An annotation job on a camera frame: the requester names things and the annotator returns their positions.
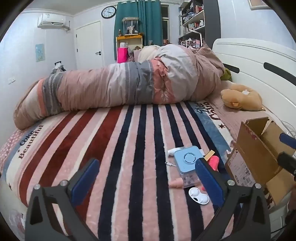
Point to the white air conditioner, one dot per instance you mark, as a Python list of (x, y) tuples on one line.
[(52, 22)]

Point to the framed wall picture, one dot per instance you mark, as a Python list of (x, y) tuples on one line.
[(259, 4)]

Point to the blue square device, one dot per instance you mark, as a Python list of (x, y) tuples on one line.
[(186, 160)]

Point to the brown cardboard box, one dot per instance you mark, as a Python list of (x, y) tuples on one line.
[(252, 143)]

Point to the glass display case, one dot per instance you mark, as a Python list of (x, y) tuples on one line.
[(130, 25)]

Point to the yellow cabinet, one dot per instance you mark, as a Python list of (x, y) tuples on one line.
[(133, 41)]

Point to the white contact lens case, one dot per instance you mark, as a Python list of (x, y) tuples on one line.
[(197, 197)]

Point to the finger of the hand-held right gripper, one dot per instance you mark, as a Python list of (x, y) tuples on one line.
[(288, 140), (286, 162)]

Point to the striped plush blanket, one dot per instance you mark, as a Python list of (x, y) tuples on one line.
[(115, 162)]

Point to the dark bookshelf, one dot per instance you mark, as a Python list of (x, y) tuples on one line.
[(192, 23)]

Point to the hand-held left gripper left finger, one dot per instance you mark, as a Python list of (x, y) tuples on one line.
[(85, 178)]

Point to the small wall poster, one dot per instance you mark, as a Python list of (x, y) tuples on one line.
[(39, 52)]

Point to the white wall socket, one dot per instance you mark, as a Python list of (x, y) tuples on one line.
[(11, 80)]

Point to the small metal connector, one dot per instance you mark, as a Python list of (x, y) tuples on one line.
[(170, 164)]

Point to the green plush toy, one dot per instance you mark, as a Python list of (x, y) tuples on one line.
[(227, 74)]

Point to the white door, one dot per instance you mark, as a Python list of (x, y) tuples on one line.
[(89, 46)]

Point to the teal curtain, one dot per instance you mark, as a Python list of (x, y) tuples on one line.
[(138, 23)]

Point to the window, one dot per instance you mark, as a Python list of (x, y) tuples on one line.
[(165, 23)]

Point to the small white bottle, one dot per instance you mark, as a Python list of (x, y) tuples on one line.
[(172, 153)]

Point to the pink grey striped quilt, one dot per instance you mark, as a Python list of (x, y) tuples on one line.
[(115, 85)]

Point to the white bed headboard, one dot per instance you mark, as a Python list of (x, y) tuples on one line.
[(249, 67)]

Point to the round wall clock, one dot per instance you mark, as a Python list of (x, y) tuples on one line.
[(108, 12)]

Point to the pink red tube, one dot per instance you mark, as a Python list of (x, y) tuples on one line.
[(214, 162)]

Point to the bright pink bag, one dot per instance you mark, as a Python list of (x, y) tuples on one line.
[(122, 55)]

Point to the tan stick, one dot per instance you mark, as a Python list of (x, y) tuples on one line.
[(209, 155)]

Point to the beige pillow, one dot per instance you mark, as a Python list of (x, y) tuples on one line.
[(148, 53)]

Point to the tan plush toy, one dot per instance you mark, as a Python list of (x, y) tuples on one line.
[(240, 99)]

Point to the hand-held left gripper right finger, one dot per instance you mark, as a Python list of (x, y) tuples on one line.
[(208, 180)]

